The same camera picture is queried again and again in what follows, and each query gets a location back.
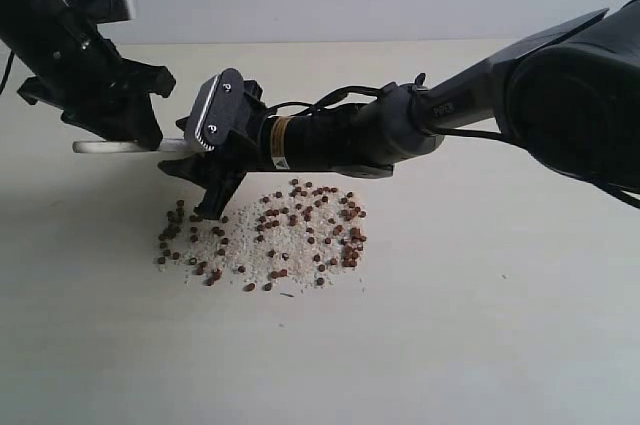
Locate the brown beans and grain pile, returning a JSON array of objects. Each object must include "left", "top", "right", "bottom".
[{"left": 152, "top": 177, "right": 368, "bottom": 292}]

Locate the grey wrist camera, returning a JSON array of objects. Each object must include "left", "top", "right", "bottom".
[
  {"left": 184, "top": 68, "right": 244, "bottom": 152},
  {"left": 66, "top": 0, "right": 136, "bottom": 24}
]

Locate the white wooden paint brush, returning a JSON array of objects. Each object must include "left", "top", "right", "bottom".
[{"left": 72, "top": 139, "right": 191, "bottom": 154}]

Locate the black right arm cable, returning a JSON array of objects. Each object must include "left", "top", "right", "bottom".
[{"left": 269, "top": 75, "right": 640, "bottom": 209}]

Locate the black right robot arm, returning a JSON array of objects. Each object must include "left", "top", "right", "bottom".
[{"left": 159, "top": 0, "right": 639, "bottom": 219}]

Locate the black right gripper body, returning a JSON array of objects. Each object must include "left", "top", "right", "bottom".
[{"left": 216, "top": 80, "right": 266, "bottom": 170}]

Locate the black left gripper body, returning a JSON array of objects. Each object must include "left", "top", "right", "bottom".
[{"left": 17, "top": 20, "right": 131, "bottom": 139}]

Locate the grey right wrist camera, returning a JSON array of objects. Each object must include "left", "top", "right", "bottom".
[{"left": 184, "top": 68, "right": 244, "bottom": 152}]

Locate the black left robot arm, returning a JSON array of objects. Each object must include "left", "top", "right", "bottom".
[{"left": 1, "top": 0, "right": 176, "bottom": 150}]

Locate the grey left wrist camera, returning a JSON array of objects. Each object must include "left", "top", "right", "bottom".
[{"left": 66, "top": 0, "right": 136, "bottom": 24}]

